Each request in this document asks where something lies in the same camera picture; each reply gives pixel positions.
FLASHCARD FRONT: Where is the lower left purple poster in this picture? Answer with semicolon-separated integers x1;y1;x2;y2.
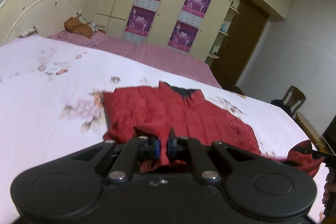
125;6;155;38

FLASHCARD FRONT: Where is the white floral quilt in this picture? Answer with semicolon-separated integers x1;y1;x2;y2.
1;36;334;223

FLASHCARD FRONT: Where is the red down jacket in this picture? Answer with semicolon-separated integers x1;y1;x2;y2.
100;82;322;176

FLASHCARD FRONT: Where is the brown wooden door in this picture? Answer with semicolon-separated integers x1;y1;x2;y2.
210;0;269;90

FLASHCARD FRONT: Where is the cream round headboard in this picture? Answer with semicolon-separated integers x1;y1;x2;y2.
0;0;90;46

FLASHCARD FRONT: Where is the orange brown folded cloth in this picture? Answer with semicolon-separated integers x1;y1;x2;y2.
64;16;93;38

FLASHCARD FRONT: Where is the lower right purple poster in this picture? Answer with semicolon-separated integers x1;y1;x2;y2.
168;20;198;53

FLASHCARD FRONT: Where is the person's hand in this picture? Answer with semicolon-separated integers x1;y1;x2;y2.
322;182;335;208

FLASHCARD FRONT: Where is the pink bed sheet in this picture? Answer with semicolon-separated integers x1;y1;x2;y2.
50;31;220;88

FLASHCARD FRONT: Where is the wooden chair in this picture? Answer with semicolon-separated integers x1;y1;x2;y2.
282;85;306;117

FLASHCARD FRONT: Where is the upper right purple poster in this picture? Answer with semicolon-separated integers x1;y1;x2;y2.
182;0;212;19

